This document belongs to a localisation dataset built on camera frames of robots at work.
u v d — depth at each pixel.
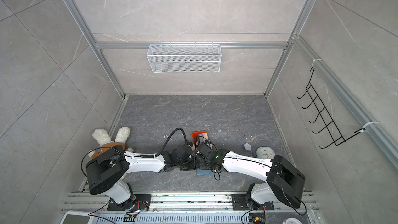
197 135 0.95
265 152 0.88
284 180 0.42
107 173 0.45
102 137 0.86
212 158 0.63
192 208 0.73
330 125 0.64
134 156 0.51
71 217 0.66
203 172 0.82
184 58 1.01
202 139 0.91
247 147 0.92
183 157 0.68
